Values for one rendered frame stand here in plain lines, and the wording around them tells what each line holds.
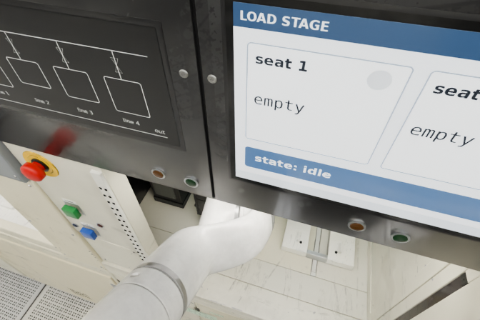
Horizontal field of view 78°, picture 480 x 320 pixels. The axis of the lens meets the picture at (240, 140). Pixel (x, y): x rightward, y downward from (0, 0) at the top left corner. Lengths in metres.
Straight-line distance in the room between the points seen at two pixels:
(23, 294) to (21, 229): 0.97
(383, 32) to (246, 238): 0.40
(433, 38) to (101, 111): 0.34
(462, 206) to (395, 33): 0.20
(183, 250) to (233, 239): 0.10
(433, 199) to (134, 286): 0.34
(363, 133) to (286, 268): 0.73
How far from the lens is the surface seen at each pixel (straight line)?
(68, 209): 0.73
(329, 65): 0.25
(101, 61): 0.34
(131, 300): 0.39
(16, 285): 2.24
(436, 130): 0.29
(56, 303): 2.08
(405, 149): 0.30
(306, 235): 0.99
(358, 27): 0.23
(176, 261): 0.45
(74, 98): 0.41
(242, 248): 0.54
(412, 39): 0.24
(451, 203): 0.36
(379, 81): 0.25
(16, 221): 1.29
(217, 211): 0.62
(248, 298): 0.93
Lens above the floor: 1.77
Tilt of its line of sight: 46 degrees down
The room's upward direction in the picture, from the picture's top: straight up
